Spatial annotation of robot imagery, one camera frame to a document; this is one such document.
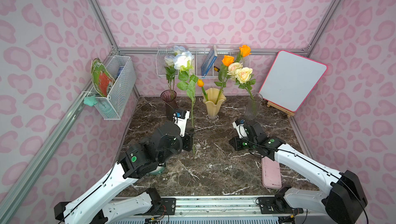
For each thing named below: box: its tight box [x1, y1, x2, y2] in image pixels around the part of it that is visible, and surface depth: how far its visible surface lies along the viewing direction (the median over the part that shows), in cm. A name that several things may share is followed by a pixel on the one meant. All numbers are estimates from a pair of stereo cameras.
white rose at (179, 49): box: [172, 45, 186, 55], surface depth 86 cm
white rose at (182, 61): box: [173, 51, 200, 155], surface depth 55 cm
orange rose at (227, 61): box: [213, 55, 235, 105], surface depth 88 cm
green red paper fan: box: [90, 57, 115, 98], surface depth 74 cm
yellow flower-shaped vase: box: [202, 87, 227, 121], surface depth 95 cm
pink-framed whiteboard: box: [259, 50, 328, 113], surface depth 94 cm
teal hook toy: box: [83, 94, 98, 107], surface depth 64 cm
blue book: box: [201, 44, 218, 78], surface depth 90 cm
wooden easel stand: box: [266, 101, 295, 118], surface depth 109 cm
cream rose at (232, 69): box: [226, 61, 243, 82], surface depth 75 cm
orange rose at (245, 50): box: [235, 44, 252, 63], surface depth 86 cm
